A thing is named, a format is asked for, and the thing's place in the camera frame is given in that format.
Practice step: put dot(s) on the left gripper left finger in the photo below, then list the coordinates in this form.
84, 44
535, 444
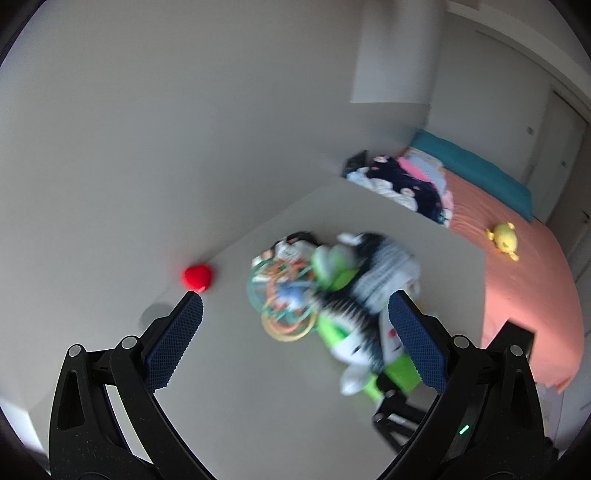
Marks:
175, 338

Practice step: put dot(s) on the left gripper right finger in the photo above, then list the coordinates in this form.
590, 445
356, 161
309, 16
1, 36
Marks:
518, 448

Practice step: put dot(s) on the pink bed mattress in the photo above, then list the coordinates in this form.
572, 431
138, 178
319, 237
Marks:
537, 291

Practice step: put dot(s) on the yellow duck plush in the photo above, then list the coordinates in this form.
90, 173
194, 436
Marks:
505, 239

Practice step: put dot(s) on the white desk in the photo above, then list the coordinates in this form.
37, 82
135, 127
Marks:
240, 405

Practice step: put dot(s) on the teal pillow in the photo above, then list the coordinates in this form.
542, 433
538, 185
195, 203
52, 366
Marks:
477, 171

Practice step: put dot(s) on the red heart toy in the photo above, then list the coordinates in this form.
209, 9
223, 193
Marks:
198, 278

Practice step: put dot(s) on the wardrobe doors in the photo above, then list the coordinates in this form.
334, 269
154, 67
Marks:
559, 162

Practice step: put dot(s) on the pile of folded clothes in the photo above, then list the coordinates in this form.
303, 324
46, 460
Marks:
415, 180

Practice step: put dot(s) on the black box on desk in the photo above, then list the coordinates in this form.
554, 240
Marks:
357, 161

